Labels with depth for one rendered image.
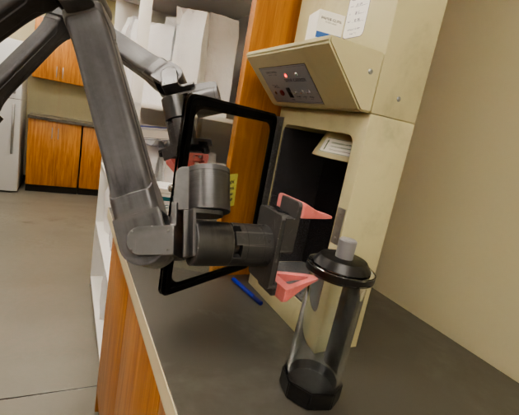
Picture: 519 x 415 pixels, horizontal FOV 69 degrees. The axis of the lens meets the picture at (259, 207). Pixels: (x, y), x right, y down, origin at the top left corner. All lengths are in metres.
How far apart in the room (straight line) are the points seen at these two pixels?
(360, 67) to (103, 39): 0.39
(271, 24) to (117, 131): 0.59
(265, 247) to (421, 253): 0.72
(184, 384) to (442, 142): 0.87
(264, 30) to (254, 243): 0.64
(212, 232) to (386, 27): 0.46
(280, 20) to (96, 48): 0.55
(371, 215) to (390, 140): 0.14
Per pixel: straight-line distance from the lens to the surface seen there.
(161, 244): 0.46
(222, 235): 0.46
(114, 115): 0.54
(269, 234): 0.50
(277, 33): 1.02
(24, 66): 1.17
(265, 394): 0.68
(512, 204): 1.02
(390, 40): 0.72
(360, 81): 0.68
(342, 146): 0.79
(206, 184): 0.47
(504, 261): 1.02
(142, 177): 0.49
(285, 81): 0.82
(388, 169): 0.75
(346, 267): 0.57
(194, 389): 0.66
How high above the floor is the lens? 1.35
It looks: 12 degrees down
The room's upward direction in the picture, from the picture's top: 11 degrees clockwise
